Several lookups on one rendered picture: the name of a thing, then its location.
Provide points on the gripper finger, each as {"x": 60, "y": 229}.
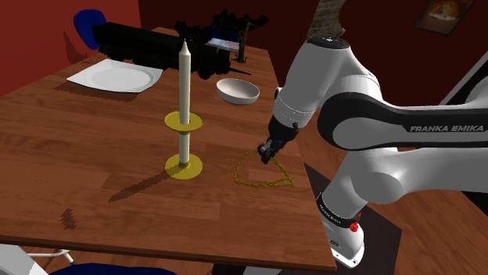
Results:
{"x": 271, "y": 151}
{"x": 263, "y": 148}

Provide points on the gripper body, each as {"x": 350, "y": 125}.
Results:
{"x": 281, "y": 129}

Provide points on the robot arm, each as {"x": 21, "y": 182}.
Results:
{"x": 343, "y": 76}

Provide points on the white bowl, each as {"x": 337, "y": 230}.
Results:
{"x": 238, "y": 92}

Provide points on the white candle in yellow holder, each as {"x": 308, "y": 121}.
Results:
{"x": 184, "y": 95}

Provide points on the pale flat tablet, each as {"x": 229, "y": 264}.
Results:
{"x": 225, "y": 45}

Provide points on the black leafy plant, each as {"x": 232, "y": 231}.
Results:
{"x": 236, "y": 21}

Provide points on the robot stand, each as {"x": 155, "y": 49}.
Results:
{"x": 375, "y": 236}

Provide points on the long black block-shaped object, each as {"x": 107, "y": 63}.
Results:
{"x": 145, "y": 45}

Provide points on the white square plate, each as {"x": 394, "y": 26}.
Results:
{"x": 118, "y": 78}

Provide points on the wooden table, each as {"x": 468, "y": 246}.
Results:
{"x": 95, "y": 152}

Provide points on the blue chair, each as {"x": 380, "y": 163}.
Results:
{"x": 88, "y": 24}
{"x": 114, "y": 269}

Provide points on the framed wall picture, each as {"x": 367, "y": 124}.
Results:
{"x": 444, "y": 15}

